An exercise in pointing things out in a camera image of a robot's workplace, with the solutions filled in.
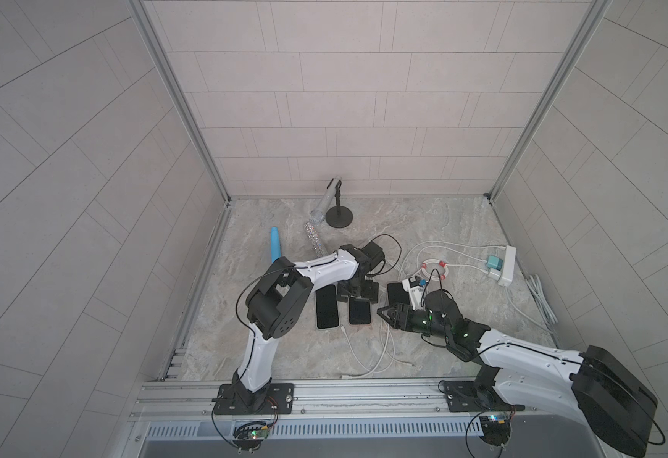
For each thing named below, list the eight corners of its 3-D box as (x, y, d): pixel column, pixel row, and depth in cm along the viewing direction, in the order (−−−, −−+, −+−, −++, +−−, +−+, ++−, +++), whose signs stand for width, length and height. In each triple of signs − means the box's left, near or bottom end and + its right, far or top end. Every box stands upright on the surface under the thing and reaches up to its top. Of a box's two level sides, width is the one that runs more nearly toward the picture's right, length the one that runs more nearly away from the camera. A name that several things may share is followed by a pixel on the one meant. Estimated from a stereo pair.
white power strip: (496, 285, 93) (501, 280, 90) (503, 250, 102) (507, 244, 99) (507, 289, 92) (512, 284, 89) (512, 254, 101) (517, 248, 98)
